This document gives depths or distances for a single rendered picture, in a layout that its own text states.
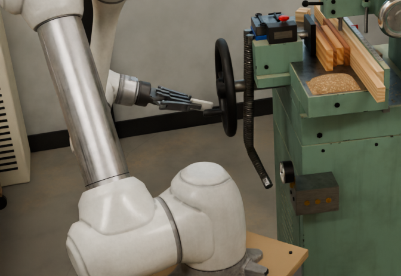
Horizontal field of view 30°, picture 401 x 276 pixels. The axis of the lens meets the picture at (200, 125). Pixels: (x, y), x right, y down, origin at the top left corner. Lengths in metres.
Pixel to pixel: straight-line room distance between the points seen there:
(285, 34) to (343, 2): 0.19
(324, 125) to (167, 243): 0.66
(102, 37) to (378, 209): 0.93
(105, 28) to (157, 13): 1.57
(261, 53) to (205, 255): 0.67
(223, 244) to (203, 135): 2.03
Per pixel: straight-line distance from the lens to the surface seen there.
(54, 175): 3.48
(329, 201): 2.08
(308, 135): 2.06
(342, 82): 1.94
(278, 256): 1.81
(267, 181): 2.17
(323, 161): 2.11
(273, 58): 2.10
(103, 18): 1.90
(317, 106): 1.92
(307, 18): 2.16
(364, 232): 2.28
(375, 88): 1.88
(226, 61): 2.07
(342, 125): 2.07
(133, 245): 1.57
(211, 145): 3.55
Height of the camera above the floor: 1.73
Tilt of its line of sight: 28 degrees down
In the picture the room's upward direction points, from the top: 5 degrees counter-clockwise
